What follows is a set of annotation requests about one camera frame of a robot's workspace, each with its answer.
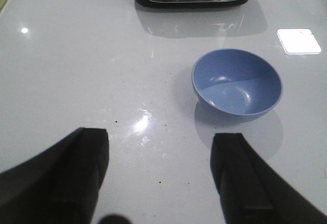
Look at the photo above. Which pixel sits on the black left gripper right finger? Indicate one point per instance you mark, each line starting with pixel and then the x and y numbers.
pixel 250 190

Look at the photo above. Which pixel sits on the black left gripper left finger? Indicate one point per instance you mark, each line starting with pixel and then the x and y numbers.
pixel 59 185

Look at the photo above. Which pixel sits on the blue bowl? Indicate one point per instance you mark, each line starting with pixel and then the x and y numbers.
pixel 235 85

